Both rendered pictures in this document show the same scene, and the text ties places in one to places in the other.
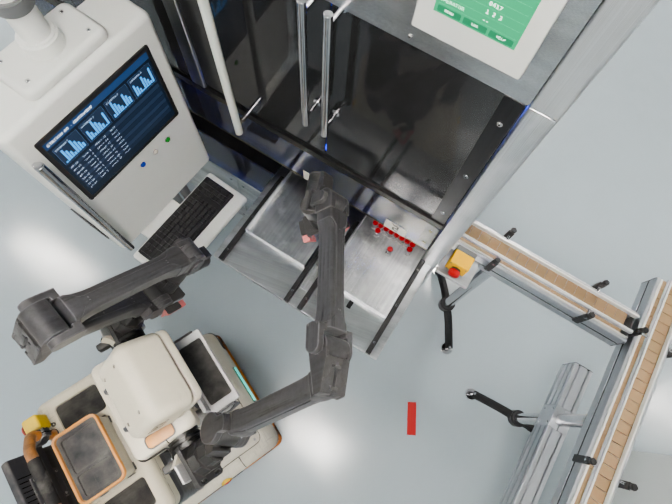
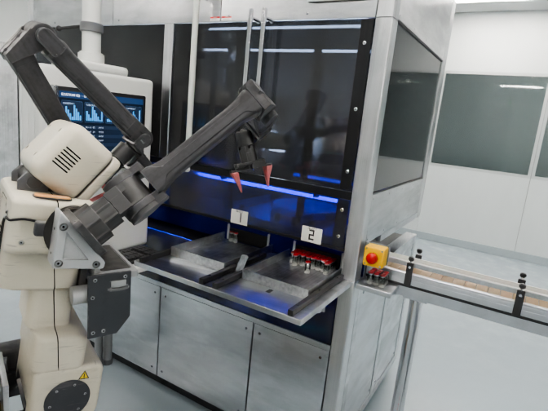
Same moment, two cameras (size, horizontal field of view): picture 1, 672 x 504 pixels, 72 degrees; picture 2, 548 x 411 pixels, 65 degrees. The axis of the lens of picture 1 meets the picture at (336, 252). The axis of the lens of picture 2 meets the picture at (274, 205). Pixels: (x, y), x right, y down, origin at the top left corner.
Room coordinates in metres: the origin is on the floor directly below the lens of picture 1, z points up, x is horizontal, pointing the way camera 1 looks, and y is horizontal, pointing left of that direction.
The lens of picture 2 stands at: (-0.97, -0.16, 1.45)
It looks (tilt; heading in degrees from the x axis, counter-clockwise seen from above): 12 degrees down; 4
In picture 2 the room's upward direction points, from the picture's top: 6 degrees clockwise
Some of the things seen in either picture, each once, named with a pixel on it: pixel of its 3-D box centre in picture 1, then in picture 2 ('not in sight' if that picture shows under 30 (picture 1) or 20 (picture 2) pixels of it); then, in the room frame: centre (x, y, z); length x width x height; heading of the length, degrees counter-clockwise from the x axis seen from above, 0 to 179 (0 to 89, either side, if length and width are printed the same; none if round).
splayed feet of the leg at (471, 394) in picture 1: (513, 418); not in sight; (0.08, -0.99, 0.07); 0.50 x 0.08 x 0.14; 65
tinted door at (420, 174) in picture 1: (401, 135); (307, 103); (0.67, -0.13, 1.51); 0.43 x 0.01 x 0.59; 65
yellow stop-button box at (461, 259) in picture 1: (460, 261); (376, 255); (0.54, -0.43, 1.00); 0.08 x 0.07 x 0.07; 155
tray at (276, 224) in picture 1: (300, 212); (223, 249); (0.69, 0.15, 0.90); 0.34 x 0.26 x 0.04; 155
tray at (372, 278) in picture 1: (377, 259); (297, 271); (0.54, -0.16, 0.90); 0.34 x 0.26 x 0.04; 155
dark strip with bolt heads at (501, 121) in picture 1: (454, 195); (351, 139); (0.58, -0.29, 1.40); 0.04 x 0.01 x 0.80; 65
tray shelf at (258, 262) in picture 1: (328, 253); (248, 271); (0.55, 0.03, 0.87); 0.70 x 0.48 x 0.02; 65
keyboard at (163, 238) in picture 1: (186, 222); (112, 259); (0.63, 0.59, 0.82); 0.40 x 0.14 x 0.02; 151
